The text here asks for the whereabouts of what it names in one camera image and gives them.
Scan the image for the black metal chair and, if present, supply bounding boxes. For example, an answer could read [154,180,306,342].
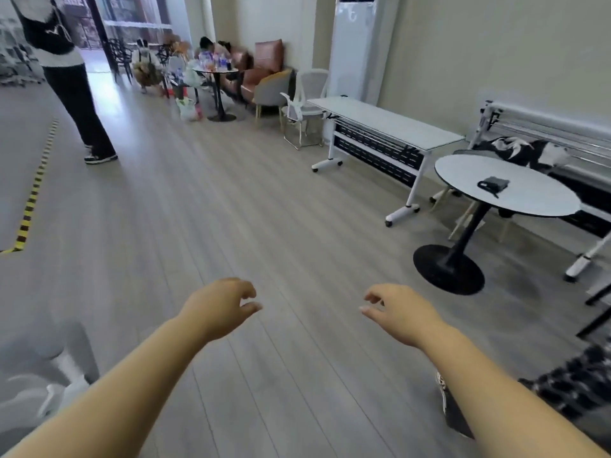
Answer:
[107,38,134,84]

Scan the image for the person's left forearm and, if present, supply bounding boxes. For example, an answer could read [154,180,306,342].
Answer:
[4,315,211,458]

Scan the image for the black-yellow floor tape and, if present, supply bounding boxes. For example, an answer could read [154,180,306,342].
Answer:
[0,118,60,255]

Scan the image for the white mesh side chair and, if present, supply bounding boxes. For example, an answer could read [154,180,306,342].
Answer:
[279,69,331,151]

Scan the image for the white standing air conditioner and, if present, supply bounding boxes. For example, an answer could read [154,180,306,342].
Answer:
[327,0,402,108]

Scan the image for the white folding table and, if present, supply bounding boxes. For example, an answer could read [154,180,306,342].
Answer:
[307,95,467,228]

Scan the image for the person's left hand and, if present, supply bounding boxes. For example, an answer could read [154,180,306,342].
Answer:
[177,277,263,342]

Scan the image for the grey and yellow armchair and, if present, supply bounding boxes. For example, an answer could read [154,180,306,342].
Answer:
[251,67,293,129]

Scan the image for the small round black table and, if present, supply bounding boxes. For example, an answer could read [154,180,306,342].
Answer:
[193,65,239,123]

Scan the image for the black and white garment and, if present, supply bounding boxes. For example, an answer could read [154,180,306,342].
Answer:
[470,136,572,173]

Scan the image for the brown leather sofa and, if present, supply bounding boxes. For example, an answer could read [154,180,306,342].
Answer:
[221,39,285,106]

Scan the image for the white plastic bag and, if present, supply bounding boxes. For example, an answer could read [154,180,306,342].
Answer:
[175,96,201,122]

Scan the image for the person's patterned shorts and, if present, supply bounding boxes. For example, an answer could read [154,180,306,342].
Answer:
[435,336,611,442]

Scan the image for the dark grey cleaning cloth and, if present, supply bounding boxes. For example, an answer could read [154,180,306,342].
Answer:
[477,176,510,200]

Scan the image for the round white table black base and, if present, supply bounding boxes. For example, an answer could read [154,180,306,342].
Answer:
[412,153,582,296]

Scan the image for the person's right forearm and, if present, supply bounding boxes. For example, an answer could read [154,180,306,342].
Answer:
[419,326,611,458]

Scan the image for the group of bottles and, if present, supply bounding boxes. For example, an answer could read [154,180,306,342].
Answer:
[198,50,232,72]

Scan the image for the white table folded upright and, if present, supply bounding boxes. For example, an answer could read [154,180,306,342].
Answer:
[470,101,611,284]

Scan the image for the person's right hand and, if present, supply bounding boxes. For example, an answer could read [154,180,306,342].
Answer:
[358,283,447,350]

